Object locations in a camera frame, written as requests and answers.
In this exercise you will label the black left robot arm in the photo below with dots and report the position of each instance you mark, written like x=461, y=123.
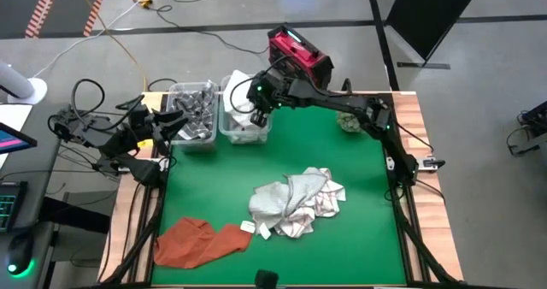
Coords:
x=107, y=141

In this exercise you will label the orange towel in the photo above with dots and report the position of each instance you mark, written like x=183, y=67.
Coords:
x=192, y=242

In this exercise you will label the black-framed monitor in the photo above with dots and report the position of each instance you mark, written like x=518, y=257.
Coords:
x=13, y=143

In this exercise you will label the metal clamp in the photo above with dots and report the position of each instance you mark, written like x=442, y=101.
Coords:
x=427, y=163

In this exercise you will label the backlit keyboard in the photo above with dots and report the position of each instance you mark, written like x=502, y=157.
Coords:
x=10, y=208

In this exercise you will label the grey desk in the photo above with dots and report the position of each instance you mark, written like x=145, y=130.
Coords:
x=33, y=178

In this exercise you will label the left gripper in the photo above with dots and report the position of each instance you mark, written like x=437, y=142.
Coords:
x=145, y=124

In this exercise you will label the black mat with orange stripes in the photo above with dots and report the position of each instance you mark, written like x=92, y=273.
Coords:
x=72, y=7

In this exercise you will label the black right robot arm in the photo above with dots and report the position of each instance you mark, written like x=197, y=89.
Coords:
x=342, y=103

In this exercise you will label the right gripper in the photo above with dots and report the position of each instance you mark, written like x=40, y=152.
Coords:
x=271, y=92

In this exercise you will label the red and black toolbox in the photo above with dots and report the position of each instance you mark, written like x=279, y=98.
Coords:
x=307, y=54

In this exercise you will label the black room divider panel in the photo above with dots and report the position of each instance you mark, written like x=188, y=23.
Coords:
x=427, y=11

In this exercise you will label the black computer mouse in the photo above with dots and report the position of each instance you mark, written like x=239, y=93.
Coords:
x=19, y=250

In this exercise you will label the clear plastic bin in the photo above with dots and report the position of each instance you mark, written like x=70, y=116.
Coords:
x=192, y=145
x=245, y=137

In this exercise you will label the green succulent in white pot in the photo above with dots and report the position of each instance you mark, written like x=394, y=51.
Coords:
x=348, y=122

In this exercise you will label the grey plaid towel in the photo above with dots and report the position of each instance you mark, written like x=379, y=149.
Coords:
x=196, y=109

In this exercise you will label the small black object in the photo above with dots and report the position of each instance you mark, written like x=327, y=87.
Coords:
x=267, y=280

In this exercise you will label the light grey waffle towel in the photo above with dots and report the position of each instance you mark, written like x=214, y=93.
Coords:
x=273, y=199

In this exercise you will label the white paper sheet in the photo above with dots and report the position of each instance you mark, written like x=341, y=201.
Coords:
x=15, y=113

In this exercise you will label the white tower fan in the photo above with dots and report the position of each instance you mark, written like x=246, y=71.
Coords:
x=17, y=84

